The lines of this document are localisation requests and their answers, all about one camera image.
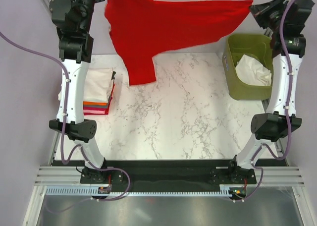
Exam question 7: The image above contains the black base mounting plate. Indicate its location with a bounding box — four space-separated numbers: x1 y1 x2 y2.
51 158 258 194

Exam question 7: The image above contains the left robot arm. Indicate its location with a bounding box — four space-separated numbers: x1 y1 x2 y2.
49 0 109 183

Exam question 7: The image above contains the right aluminium frame post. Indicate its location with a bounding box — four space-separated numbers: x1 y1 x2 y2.
264 28 272 37

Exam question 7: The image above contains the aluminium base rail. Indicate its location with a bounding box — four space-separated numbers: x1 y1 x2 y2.
35 167 304 187

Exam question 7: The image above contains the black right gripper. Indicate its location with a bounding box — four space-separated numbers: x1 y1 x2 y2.
247 0 287 33

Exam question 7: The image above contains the white slotted cable duct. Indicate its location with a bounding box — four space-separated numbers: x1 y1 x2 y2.
45 185 246 197

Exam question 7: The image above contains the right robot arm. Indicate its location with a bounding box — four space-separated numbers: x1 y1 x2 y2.
226 0 315 183

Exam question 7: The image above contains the green plastic bin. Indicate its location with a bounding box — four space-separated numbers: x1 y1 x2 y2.
222 33 273 101

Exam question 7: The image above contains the white crumpled t shirt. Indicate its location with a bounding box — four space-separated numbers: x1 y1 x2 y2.
235 55 272 86

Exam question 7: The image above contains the white folded t shirt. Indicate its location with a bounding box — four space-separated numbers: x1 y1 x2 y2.
57 67 114 104

